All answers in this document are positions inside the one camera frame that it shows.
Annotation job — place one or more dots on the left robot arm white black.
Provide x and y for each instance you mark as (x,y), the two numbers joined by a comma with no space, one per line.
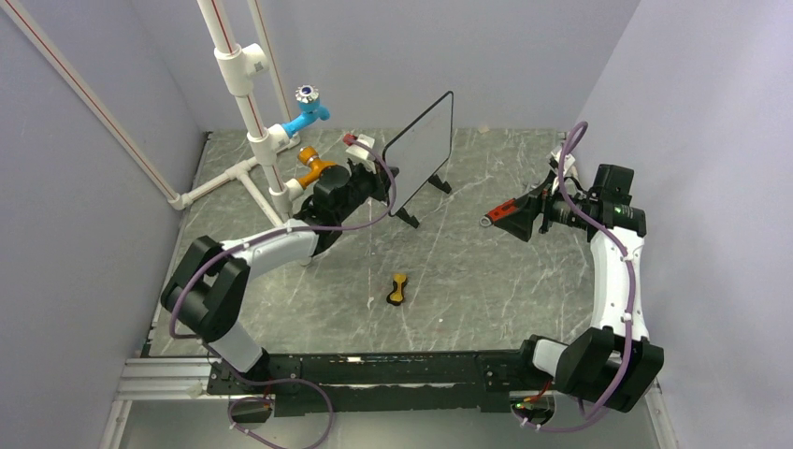
(207,288)

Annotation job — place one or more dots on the orange faucet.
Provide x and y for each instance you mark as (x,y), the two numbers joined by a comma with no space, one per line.
(311,159)

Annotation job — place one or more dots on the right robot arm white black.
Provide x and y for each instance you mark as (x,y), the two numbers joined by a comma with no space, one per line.
(613,362)

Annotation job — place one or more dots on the white PVC pipe frame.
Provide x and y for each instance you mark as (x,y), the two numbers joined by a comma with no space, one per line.
(240,66)

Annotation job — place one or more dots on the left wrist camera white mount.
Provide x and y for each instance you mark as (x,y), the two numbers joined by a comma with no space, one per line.
(359,150)

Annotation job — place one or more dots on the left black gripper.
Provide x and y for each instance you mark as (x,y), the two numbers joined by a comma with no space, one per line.
(381,181)

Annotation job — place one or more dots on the aluminium extrusion frame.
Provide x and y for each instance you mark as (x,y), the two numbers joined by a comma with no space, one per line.
(179,378)

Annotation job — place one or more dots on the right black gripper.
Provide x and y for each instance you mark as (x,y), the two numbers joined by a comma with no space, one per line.
(520,222)

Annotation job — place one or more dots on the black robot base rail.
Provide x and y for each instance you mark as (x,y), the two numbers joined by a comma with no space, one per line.
(492,381)

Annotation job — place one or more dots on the small black-framed whiteboard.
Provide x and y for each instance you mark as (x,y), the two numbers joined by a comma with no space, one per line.
(420,150)

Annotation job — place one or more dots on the black wire whiteboard stand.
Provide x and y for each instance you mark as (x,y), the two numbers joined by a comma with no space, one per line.
(432,192)

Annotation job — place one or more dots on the blue faucet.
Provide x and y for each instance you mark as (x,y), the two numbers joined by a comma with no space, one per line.
(311,109)

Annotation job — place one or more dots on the yellow black eraser cloth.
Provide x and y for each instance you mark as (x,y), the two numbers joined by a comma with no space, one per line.
(396,296)

